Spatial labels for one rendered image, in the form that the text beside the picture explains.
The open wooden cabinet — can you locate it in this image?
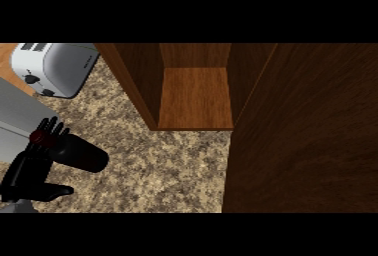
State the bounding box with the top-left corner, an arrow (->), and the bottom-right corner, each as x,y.
93,42 -> 278,132

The dark wooden cabinet door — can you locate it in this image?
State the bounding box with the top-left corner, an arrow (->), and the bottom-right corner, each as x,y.
222,42 -> 378,214

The dark wine bottle red cap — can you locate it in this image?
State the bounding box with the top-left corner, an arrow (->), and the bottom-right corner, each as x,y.
28,129 -> 111,174

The silver toaster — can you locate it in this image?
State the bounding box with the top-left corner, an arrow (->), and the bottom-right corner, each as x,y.
11,42 -> 102,100

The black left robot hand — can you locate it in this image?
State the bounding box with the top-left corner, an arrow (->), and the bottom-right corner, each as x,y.
0,116 -> 76,203

